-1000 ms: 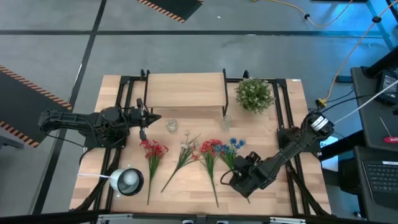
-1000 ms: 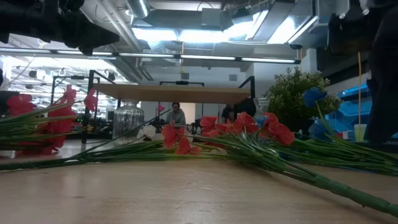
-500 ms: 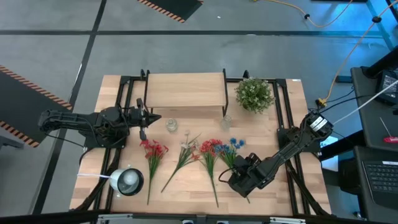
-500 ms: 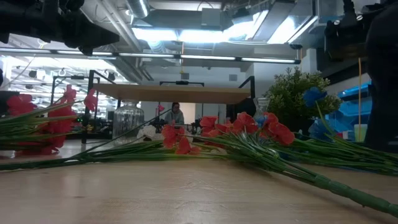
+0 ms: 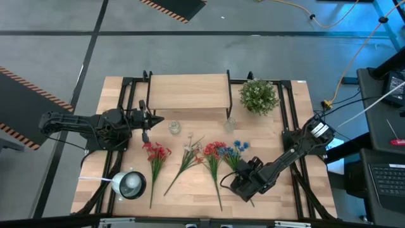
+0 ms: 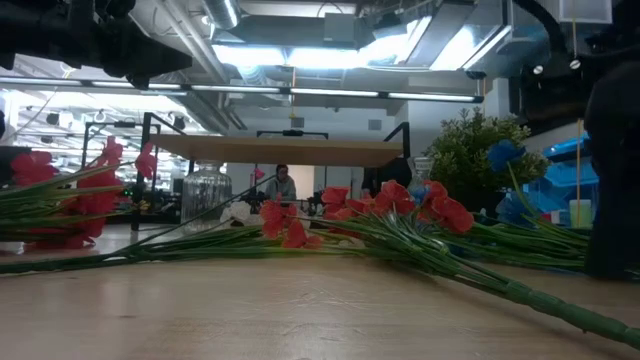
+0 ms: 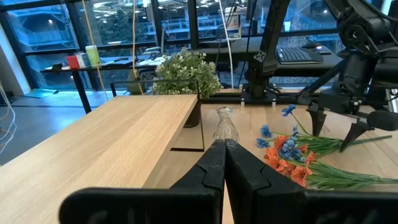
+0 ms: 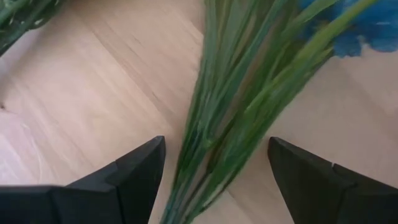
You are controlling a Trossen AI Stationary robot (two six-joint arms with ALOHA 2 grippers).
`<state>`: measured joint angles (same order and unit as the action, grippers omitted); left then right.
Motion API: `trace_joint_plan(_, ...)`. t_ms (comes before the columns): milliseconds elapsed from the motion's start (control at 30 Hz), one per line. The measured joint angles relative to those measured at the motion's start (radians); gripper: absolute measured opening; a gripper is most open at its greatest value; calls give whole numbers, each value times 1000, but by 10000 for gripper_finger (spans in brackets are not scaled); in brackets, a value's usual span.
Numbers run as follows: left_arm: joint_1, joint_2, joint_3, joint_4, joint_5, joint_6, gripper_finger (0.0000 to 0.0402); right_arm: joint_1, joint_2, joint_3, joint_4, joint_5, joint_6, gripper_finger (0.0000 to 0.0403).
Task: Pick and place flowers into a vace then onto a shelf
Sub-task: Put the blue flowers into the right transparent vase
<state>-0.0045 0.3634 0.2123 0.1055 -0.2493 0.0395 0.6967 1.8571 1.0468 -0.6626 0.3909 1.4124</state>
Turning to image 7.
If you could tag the black metal rig frame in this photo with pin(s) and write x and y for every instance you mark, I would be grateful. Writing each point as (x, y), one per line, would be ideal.
(224, 100)

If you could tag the black keyboard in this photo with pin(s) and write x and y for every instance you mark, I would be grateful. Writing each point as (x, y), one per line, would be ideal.
(295, 55)

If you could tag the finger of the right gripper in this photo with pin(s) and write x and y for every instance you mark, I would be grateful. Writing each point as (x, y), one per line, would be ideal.
(317, 119)
(354, 130)

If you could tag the wooden shelf with black frame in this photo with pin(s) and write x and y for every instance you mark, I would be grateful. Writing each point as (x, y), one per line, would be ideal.
(109, 146)

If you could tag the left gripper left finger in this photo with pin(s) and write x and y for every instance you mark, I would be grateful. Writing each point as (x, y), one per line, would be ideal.
(192, 202)

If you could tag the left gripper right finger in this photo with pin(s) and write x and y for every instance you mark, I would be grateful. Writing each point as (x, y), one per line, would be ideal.
(258, 202)

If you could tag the small red box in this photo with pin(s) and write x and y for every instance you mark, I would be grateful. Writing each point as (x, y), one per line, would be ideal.
(72, 61)

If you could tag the black computer mouse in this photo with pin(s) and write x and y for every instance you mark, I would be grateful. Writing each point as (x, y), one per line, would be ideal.
(312, 46)

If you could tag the green potted plant black pot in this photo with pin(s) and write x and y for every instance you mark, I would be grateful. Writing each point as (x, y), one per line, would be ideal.
(186, 73)

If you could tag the orange-red artificial flower bunch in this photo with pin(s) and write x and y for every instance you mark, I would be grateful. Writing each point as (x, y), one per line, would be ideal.
(300, 174)

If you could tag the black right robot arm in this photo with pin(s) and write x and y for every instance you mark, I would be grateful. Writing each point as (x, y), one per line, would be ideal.
(270, 37)

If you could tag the flared narrow-neck glass vase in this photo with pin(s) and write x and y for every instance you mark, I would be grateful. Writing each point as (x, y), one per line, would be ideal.
(225, 129)

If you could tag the white labelled box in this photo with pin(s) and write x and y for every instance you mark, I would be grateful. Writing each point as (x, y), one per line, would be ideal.
(234, 21)

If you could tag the black office desk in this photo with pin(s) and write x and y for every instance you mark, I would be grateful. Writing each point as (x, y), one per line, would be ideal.
(81, 93)
(298, 70)

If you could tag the small white box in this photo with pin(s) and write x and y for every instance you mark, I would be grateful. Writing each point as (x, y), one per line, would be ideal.
(82, 59)

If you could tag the blue artificial flower bunch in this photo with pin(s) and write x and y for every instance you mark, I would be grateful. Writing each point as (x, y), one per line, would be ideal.
(289, 148)

